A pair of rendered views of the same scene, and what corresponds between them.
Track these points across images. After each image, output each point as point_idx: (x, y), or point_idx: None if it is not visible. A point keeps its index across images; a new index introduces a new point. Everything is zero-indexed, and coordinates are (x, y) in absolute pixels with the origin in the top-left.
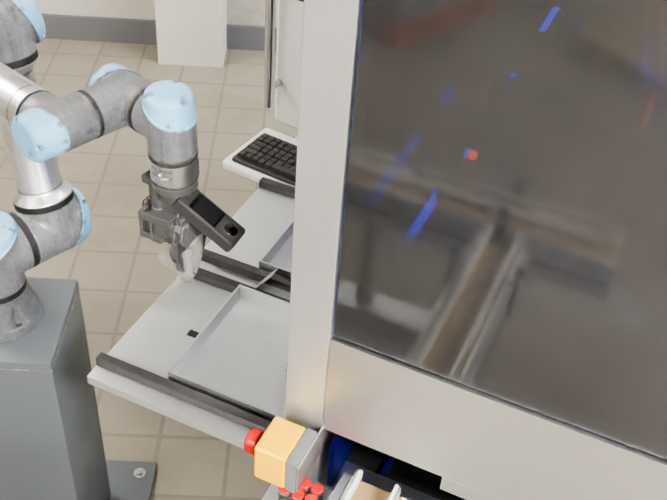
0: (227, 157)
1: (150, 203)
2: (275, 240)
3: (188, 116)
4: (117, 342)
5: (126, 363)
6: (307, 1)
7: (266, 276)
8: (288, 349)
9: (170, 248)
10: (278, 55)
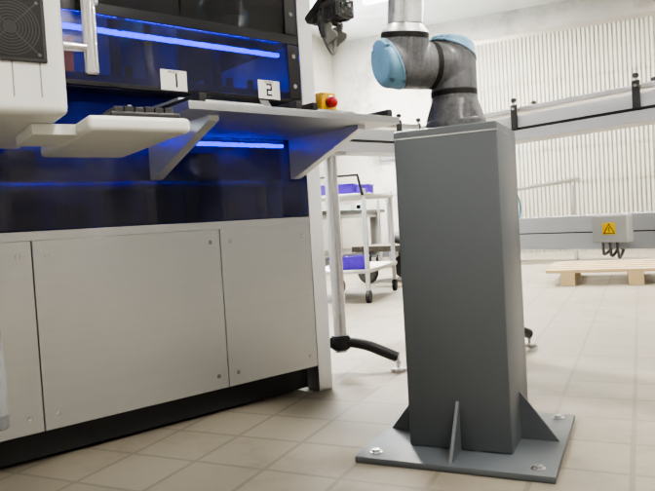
0: (179, 118)
1: (345, 0)
2: (241, 102)
3: None
4: (376, 115)
5: (374, 112)
6: None
7: None
8: (312, 54)
9: (342, 22)
10: (59, 3)
